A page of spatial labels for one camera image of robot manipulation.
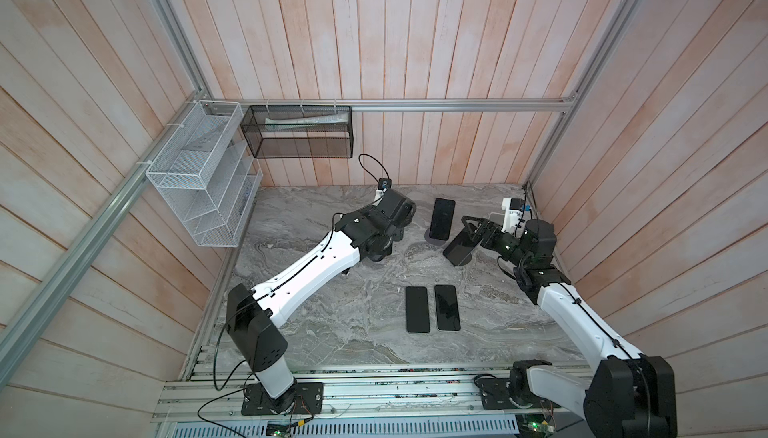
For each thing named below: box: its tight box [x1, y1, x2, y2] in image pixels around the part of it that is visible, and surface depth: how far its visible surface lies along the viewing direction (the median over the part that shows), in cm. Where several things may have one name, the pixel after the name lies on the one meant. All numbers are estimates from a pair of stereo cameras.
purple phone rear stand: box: [429, 198, 455, 241], surface depth 100 cm
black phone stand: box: [405, 286, 430, 333], surface depth 90 cm
